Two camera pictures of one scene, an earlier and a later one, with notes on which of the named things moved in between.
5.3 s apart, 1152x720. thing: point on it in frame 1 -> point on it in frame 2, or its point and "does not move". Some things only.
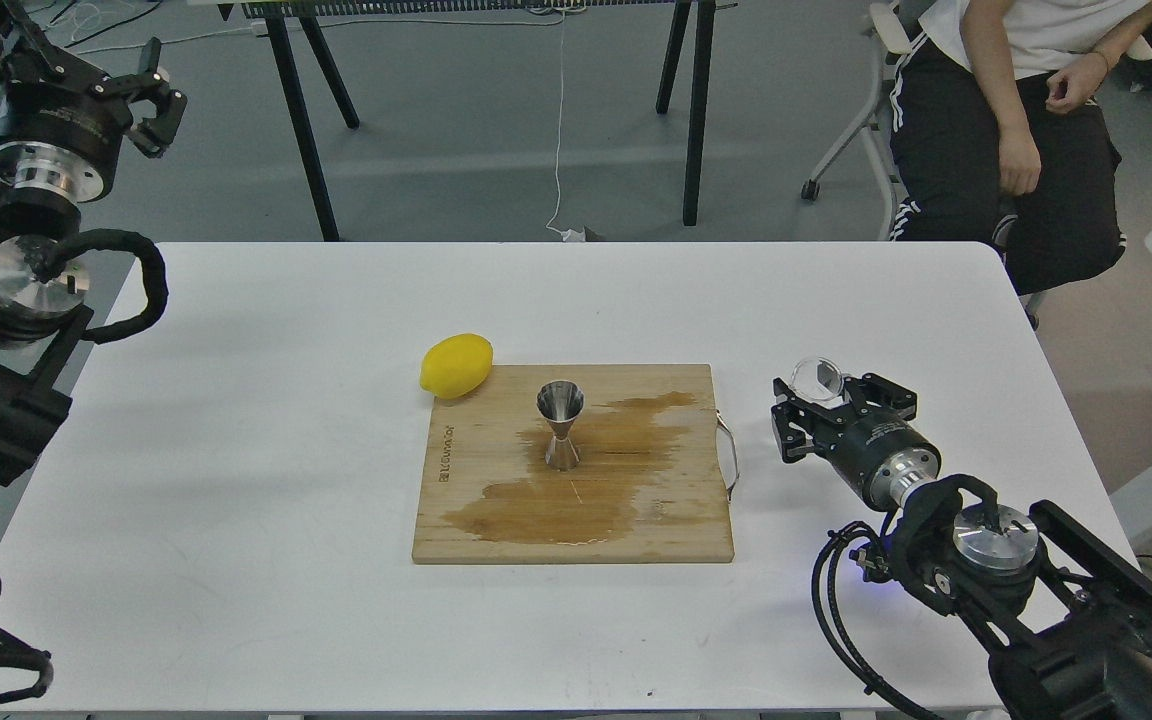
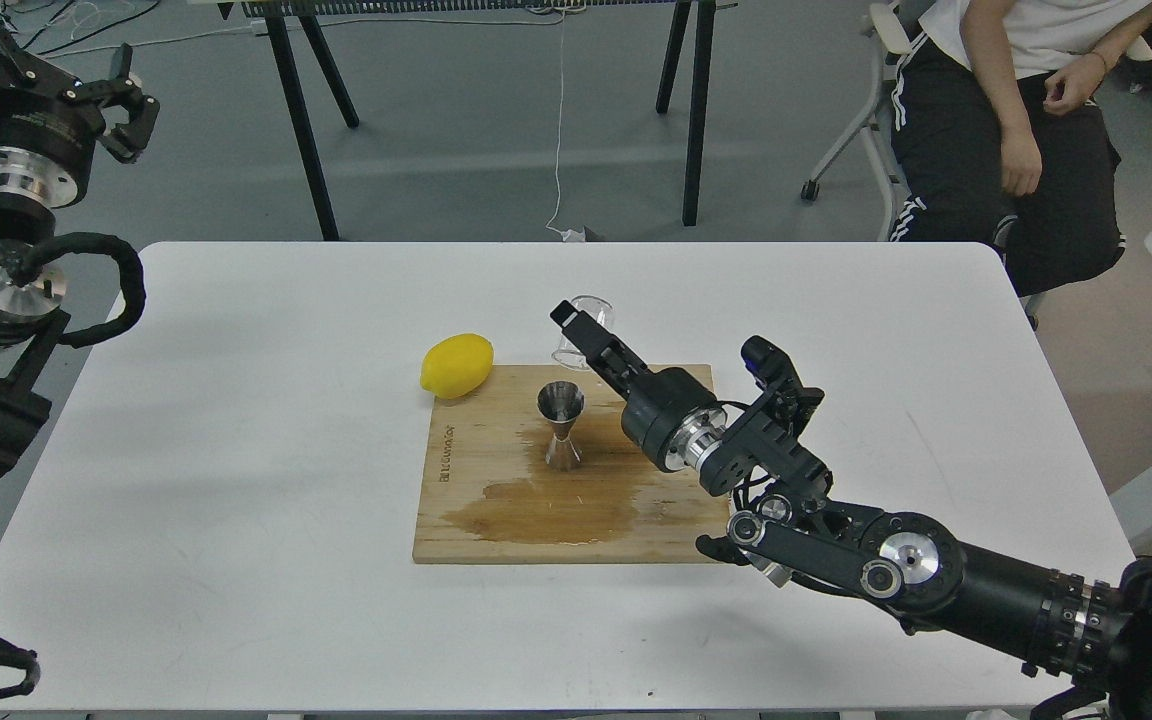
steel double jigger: (560, 402) does not move
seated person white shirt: (997, 138) does not move
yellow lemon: (456, 366) does not move
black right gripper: (882, 458) -> (671, 413)
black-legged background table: (282, 16) does not move
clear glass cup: (817, 377) -> (598, 309)
